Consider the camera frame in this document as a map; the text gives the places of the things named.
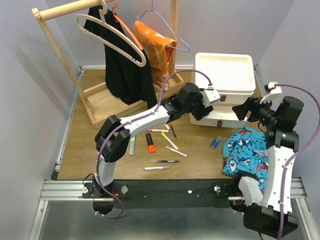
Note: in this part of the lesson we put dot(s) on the blue shark print cloth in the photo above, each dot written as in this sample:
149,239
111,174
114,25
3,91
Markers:
246,150

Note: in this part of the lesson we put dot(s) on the orange tie-dye garment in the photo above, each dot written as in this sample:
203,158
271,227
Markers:
159,53

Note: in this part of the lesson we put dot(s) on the orange plastic hanger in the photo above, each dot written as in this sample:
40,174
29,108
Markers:
125,26

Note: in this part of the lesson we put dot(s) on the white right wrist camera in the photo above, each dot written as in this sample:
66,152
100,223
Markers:
273,90

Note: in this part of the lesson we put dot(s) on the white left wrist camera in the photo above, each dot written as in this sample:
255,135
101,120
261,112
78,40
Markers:
210,96

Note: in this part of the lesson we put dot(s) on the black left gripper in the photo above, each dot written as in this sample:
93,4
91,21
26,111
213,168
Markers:
200,114

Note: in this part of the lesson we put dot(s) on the brown top drawer pull tab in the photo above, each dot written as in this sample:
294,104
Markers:
223,98

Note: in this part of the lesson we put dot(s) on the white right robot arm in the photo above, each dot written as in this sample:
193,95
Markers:
270,212

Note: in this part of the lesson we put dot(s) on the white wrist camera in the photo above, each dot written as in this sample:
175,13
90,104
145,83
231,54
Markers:
273,90
210,96

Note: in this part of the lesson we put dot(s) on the purple dark marker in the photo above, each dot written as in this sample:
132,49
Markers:
165,161

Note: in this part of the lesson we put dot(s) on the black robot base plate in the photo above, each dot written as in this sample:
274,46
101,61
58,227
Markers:
169,193

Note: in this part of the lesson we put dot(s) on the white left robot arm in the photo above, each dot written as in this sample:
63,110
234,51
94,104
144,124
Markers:
114,136

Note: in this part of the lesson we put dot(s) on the white marker yellow cap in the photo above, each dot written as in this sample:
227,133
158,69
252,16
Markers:
169,141

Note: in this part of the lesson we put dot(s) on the white marker lilac cap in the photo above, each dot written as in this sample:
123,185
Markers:
156,168

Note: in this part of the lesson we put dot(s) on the white three-drawer organizer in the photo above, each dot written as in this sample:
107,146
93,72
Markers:
231,75

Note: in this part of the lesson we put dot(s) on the red transparent pen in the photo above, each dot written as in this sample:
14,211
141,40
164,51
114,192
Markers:
173,131

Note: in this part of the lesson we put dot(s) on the aluminium frame rail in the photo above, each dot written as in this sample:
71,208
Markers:
71,190

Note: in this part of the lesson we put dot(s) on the brown drawer pull tab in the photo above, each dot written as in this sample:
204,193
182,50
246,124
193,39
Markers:
219,123
223,98

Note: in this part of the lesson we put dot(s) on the beige wooden hanger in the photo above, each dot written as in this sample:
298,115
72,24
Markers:
103,26

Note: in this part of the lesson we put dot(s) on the blue wire hanger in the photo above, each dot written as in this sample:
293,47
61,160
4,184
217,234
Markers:
166,25

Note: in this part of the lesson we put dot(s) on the white marker pink cap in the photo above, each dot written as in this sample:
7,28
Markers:
158,130

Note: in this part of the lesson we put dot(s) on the white marker peach cap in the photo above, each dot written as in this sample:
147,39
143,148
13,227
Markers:
176,152

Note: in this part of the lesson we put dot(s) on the blue grey glue stick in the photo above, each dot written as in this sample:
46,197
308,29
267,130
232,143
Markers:
216,142

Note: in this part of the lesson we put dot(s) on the brown bottom drawer pull tab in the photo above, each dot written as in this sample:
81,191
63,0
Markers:
219,123

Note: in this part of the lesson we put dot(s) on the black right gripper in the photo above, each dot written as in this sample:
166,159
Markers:
241,110

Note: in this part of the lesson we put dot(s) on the green transparent highlighter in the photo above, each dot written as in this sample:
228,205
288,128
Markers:
132,146

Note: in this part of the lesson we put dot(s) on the black orange highlighter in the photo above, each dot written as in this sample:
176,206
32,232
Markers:
151,147

